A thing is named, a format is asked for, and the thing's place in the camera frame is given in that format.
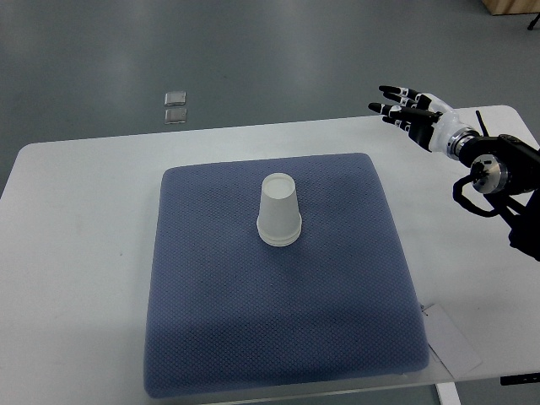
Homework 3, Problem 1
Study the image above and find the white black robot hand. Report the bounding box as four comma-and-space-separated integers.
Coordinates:
368, 85, 480, 159

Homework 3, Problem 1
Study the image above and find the white paper cup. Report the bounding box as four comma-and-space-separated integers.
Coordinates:
256, 173, 302, 237
257, 228, 301, 247

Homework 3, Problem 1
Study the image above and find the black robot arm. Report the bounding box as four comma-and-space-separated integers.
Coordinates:
451, 111, 539, 260

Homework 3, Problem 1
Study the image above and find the wooden furniture corner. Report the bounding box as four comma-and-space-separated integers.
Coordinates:
482, 0, 539, 16

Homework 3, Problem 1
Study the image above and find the black tripod leg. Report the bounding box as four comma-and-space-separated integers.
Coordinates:
527, 13, 540, 30

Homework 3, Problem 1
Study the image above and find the blue grey fabric cushion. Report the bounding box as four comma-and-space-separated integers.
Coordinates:
143, 153, 429, 398

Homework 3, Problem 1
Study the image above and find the white paper card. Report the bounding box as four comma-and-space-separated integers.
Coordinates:
422, 305, 482, 378

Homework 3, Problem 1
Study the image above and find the upper metal floor plate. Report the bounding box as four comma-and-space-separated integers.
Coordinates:
164, 90, 186, 106

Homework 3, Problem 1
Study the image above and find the white table leg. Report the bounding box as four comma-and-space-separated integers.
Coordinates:
435, 382, 461, 405

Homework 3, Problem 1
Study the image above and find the black table control panel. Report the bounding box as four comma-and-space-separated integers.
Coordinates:
499, 372, 540, 386

